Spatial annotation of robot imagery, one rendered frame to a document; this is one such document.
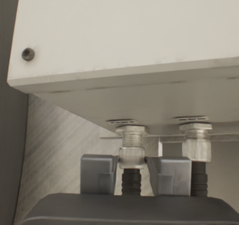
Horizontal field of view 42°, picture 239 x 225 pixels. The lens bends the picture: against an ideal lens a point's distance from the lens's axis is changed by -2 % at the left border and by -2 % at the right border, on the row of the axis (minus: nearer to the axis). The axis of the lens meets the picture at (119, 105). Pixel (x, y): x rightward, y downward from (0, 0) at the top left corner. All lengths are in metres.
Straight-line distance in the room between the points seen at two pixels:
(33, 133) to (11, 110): 0.02
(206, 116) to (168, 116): 0.02
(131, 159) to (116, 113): 0.03
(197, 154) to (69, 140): 0.10
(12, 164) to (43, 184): 0.03
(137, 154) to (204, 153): 0.04
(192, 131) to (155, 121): 0.02
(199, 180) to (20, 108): 0.15
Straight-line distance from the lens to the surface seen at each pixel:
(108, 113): 0.15
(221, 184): 0.21
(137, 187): 0.18
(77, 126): 0.23
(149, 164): 0.16
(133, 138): 0.18
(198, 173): 0.17
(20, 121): 0.25
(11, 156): 0.24
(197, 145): 0.17
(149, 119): 0.16
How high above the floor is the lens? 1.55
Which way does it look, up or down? 4 degrees down
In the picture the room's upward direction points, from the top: 46 degrees clockwise
